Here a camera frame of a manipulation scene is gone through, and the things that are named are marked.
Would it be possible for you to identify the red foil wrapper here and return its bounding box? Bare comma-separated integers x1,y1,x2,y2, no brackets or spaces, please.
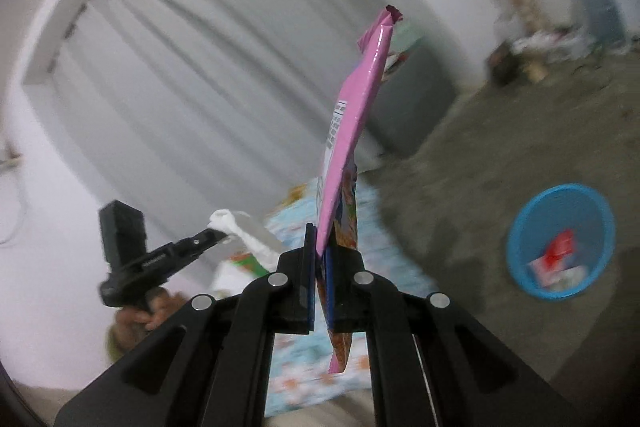
542,230,575,272

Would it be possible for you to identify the green fuzzy cloth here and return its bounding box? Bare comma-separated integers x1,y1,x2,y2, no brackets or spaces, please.
105,325,125,363

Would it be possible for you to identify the floral blue tablecloth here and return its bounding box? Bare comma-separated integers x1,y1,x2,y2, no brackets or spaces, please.
263,175,436,417

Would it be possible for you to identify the blue mesh trash basket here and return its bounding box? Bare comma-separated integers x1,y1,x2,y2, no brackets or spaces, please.
506,183,616,300

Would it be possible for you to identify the grey curtain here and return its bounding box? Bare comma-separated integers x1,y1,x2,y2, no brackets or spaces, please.
49,0,402,239

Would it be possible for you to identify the pink orange snack bag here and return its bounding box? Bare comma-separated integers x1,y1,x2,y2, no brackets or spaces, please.
316,5,402,374

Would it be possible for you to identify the white tissue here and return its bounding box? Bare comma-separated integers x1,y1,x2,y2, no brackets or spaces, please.
208,209,285,272

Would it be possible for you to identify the blue water jug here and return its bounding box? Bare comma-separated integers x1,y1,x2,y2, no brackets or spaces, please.
577,0,626,50

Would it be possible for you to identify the grey cabinet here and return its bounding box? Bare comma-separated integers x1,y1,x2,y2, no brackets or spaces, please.
367,39,457,158

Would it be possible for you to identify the dark brown bag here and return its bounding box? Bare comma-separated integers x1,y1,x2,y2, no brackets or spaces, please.
486,42,522,87

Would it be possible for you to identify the person left hand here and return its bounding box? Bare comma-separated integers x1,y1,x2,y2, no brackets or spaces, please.
112,288,186,352

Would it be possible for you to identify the gold candy wrapper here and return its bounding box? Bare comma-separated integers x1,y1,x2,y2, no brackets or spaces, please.
283,184,307,207

